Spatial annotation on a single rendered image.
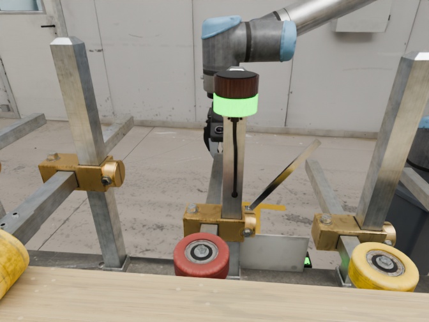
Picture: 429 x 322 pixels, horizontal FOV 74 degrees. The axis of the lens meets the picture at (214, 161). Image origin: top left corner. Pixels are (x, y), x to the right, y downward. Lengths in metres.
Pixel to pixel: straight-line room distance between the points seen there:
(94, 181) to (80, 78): 0.18
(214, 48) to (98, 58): 2.89
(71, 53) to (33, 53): 3.49
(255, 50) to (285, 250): 0.44
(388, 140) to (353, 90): 2.75
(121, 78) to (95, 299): 3.15
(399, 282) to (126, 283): 0.34
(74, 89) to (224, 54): 0.34
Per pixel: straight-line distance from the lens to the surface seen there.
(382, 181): 0.54
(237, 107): 0.37
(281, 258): 0.66
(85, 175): 0.54
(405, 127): 0.50
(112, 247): 0.64
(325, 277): 0.70
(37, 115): 0.90
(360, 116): 3.36
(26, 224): 0.46
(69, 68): 0.49
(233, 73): 0.39
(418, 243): 1.39
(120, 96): 3.51
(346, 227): 0.58
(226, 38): 0.68
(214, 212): 0.55
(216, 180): 0.66
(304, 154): 0.58
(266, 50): 0.70
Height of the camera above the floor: 1.21
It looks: 28 degrees down
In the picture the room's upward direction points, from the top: straight up
